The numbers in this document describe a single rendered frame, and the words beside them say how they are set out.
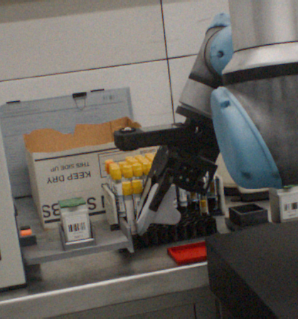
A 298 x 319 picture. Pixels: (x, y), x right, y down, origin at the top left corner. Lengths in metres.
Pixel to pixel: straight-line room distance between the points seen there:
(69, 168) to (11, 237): 0.32
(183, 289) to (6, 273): 0.27
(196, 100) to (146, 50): 0.63
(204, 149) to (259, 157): 0.39
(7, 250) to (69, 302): 0.12
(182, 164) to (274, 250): 0.27
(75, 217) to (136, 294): 0.15
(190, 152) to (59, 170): 0.32
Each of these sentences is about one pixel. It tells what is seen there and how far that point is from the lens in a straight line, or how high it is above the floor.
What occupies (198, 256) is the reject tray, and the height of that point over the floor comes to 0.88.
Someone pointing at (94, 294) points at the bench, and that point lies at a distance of 1.12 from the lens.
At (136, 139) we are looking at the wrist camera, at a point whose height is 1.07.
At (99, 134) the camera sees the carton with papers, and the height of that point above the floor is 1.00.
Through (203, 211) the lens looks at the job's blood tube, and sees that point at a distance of 1.30.
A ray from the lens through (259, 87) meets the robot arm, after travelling 0.80.
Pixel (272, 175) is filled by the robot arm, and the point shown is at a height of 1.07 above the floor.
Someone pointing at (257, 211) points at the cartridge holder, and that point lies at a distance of 1.26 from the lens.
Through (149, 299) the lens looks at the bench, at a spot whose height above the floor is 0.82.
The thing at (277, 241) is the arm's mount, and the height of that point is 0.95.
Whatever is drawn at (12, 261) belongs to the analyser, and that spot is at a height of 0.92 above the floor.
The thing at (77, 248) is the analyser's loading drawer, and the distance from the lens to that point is 1.16.
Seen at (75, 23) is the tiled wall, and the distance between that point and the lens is 1.74.
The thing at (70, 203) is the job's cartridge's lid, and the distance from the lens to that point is 1.16.
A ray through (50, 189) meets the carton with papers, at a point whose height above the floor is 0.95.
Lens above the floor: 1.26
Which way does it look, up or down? 14 degrees down
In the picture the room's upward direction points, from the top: 7 degrees counter-clockwise
